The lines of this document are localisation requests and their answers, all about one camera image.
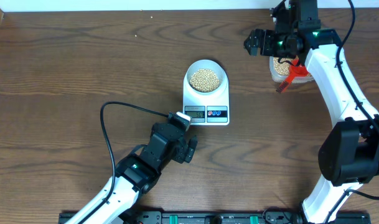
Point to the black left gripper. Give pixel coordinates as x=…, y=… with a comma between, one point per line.
x=182, y=154

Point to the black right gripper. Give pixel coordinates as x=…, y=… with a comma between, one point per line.
x=267, y=35

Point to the clear plastic container of beans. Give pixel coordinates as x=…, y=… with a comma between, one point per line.
x=280, y=71

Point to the grey round bowl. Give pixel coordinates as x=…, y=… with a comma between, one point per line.
x=205, y=76

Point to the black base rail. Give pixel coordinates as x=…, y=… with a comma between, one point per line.
x=273, y=216

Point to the white digital kitchen scale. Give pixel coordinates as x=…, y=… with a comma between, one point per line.
x=207, y=108

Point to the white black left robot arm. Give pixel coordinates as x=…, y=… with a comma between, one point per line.
x=137, y=174

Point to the red measuring scoop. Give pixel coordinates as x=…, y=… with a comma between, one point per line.
x=295, y=70

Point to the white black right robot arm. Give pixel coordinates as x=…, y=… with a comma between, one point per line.
x=349, y=157

